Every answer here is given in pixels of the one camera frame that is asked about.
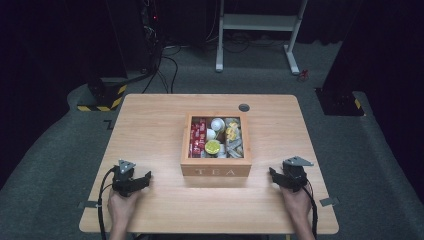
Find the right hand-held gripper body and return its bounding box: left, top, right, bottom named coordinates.
left=281, top=155, right=315, bottom=194

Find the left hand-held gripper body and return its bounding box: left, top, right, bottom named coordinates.
left=111, top=159, right=137, bottom=198

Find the wooden tea box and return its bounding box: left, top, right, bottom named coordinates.
left=180, top=112, right=253, bottom=178

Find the person's right hand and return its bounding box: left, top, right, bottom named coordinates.
left=279, top=186, right=313, bottom=225

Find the person's left hand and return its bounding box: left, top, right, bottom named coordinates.
left=107, top=188, right=141, bottom=232

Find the grey tape strip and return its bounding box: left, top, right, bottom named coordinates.
left=77, top=200, right=102, bottom=210
left=319, top=196, right=341, bottom=207

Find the bundle of grey sachets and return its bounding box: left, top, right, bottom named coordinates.
left=225, top=138, right=245, bottom=159

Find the yellow printed clear packet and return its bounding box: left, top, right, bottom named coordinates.
left=225, top=120, right=241, bottom=141

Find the bundle of red sachets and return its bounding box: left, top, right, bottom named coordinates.
left=188, top=118, right=208, bottom=159

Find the black base with hazard stripes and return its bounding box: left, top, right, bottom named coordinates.
left=76, top=77, right=129, bottom=113

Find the black base with yellow mark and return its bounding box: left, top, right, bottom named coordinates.
left=314, top=87, right=365, bottom=117

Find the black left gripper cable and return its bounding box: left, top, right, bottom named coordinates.
left=97, top=166, right=117, bottom=240

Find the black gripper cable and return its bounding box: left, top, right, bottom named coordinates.
left=97, top=166, right=117, bottom=240
left=301, top=180, right=320, bottom=240

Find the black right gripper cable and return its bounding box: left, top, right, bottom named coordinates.
left=301, top=180, right=320, bottom=240

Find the black floor cable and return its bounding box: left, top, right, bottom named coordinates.
left=142, top=54, right=180, bottom=95

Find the dark equipment rack with cables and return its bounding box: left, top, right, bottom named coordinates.
left=138, top=0, right=164, bottom=75

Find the white metal stand frame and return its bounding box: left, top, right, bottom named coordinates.
left=215, top=0, right=310, bottom=76

